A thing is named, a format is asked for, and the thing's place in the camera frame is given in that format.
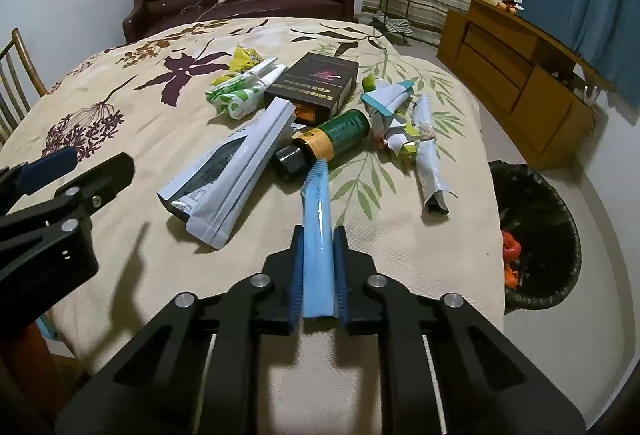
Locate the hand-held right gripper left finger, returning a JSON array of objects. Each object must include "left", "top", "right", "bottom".
[{"left": 55, "top": 225, "right": 305, "bottom": 435}]

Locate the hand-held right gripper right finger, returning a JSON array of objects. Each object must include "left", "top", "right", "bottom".
[{"left": 332, "top": 225, "right": 586, "bottom": 435}]

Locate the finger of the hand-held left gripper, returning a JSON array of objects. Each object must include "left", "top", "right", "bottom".
[
  {"left": 0, "top": 148, "right": 79, "bottom": 204},
  {"left": 0, "top": 152, "right": 136, "bottom": 257}
]

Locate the light blue plastic packet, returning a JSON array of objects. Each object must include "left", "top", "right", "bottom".
[{"left": 300, "top": 160, "right": 337, "bottom": 320}]

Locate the white yellow-green wrapper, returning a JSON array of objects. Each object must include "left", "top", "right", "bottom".
[{"left": 370, "top": 112, "right": 421, "bottom": 160}]

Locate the yellow plastic wrapper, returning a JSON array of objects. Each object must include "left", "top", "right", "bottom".
[{"left": 212, "top": 45, "right": 263, "bottom": 86}]

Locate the bin with black bag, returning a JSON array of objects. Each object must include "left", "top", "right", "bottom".
[{"left": 487, "top": 159, "right": 583, "bottom": 315}]

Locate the person's left forearm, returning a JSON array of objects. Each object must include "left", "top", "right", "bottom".
[{"left": 10, "top": 320, "right": 68, "bottom": 435}]

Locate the floral beige tablecloth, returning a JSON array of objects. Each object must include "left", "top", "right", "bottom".
[{"left": 0, "top": 18, "right": 506, "bottom": 376}]

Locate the grey foil pouch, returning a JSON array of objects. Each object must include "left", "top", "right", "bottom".
[{"left": 156, "top": 96, "right": 297, "bottom": 250}]

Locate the wooden chair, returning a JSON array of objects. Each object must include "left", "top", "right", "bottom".
[{"left": 0, "top": 28, "right": 48, "bottom": 146}]

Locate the long silver foil wrapper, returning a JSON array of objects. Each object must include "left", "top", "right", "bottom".
[{"left": 411, "top": 95, "right": 457, "bottom": 216}]

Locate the green bottle with black cap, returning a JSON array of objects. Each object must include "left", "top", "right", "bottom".
[{"left": 272, "top": 109, "right": 372, "bottom": 181}]

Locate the green and white wrapper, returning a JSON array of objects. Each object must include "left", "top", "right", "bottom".
[{"left": 205, "top": 70, "right": 266, "bottom": 121}]

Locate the orange plastic bag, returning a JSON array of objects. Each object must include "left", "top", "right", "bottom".
[{"left": 501, "top": 230, "right": 523, "bottom": 288}]

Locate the teal and white wrapper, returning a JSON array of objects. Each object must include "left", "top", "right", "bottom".
[{"left": 361, "top": 79, "right": 417, "bottom": 118}]

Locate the dark brown cardboard box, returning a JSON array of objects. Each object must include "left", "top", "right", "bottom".
[{"left": 263, "top": 54, "right": 360, "bottom": 125}]

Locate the white plastic wrapper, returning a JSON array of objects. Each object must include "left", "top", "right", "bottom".
[{"left": 235, "top": 56, "right": 288, "bottom": 91}]

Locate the wooden cabinet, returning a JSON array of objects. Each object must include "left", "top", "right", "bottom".
[{"left": 436, "top": 0, "right": 616, "bottom": 170}]

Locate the checked cloth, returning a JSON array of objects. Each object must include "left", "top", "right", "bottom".
[{"left": 372, "top": 12, "right": 413, "bottom": 36}]

